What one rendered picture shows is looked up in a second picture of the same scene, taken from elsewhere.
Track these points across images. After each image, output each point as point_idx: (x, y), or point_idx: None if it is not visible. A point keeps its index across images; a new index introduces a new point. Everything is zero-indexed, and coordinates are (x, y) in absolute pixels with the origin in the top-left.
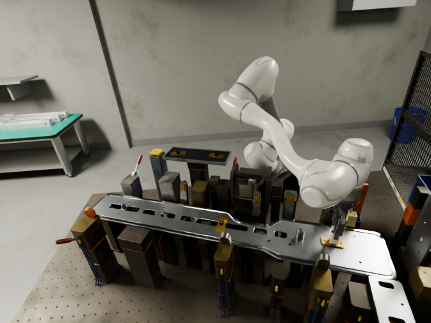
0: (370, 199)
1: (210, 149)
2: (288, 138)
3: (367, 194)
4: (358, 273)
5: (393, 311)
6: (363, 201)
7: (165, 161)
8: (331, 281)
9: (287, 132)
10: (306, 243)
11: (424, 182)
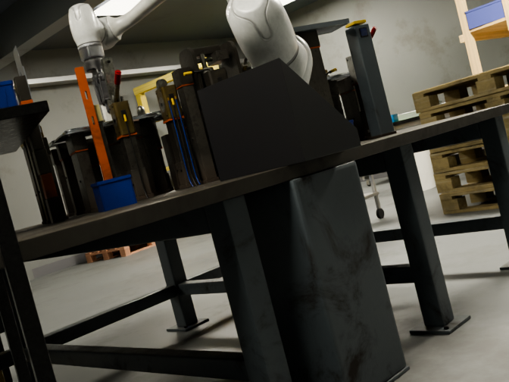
0: (76, 220)
1: (294, 27)
2: (138, 2)
3: (84, 219)
4: (85, 134)
5: (60, 142)
6: (80, 92)
7: (356, 42)
8: (103, 120)
9: (227, 18)
10: (134, 120)
11: (3, 93)
